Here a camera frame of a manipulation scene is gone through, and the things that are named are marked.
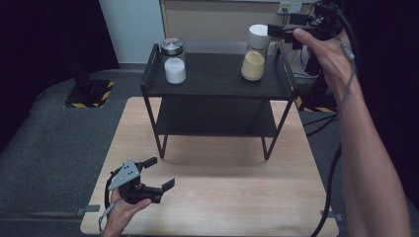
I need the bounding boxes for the black cable from wall outlet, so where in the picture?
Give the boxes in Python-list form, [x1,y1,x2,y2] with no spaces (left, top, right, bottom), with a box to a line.
[279,8,290,28]

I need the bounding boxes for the white-lid jar of yellow powder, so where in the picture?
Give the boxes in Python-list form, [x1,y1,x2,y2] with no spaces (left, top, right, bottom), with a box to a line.
[240,24,273,82]

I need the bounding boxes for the silver-lid jar of white powder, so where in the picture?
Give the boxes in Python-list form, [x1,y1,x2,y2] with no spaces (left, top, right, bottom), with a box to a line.
[159,38,188,85]

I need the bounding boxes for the beige wooden cabinet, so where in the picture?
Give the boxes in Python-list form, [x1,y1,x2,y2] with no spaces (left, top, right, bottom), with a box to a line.
[159,0,328,64]

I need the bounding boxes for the person's left hand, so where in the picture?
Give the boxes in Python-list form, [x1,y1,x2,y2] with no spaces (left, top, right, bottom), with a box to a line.
[104,189,153,233]

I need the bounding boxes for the black floor cables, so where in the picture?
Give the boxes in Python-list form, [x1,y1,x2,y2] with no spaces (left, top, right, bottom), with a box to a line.
[301,112,340,138]

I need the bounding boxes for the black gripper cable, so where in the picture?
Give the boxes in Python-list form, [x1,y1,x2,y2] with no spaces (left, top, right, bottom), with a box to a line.
[104,169,121,209]
[309,143,343,237]

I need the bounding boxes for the dark curtain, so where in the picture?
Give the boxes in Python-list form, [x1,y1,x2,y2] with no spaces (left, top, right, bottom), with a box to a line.
[0,0,121,153]
[305,0,419,209]

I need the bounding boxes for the black stand base, striped tape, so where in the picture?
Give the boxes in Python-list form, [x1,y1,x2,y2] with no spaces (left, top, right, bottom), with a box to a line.
[295,70,339,114]
[63,65,116,109]

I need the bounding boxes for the person's right hand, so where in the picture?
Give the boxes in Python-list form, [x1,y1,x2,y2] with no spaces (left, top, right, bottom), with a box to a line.
[292,27,358,102]

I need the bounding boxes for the black two-tier metal shelf rack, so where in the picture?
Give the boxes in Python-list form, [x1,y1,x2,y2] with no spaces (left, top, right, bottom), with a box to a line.
[139,42,300,161]

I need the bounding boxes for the white wall outlet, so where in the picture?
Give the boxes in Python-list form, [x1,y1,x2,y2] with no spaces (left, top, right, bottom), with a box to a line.
[277,1,302,15]

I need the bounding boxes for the grey tape strip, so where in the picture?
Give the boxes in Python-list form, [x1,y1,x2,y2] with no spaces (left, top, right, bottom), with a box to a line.
[76,203,102,216]
[320,210,346,222]

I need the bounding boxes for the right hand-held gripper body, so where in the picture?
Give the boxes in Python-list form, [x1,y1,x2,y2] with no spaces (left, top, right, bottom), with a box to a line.
[285,0,345,50]

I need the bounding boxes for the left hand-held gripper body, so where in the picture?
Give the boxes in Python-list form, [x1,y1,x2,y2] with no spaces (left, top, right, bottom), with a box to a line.
[107,157,165,205]

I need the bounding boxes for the grey wrist cord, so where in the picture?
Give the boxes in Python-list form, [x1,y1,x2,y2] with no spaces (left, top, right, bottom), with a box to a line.
[98,197,125,235]
[334,35,358,114]

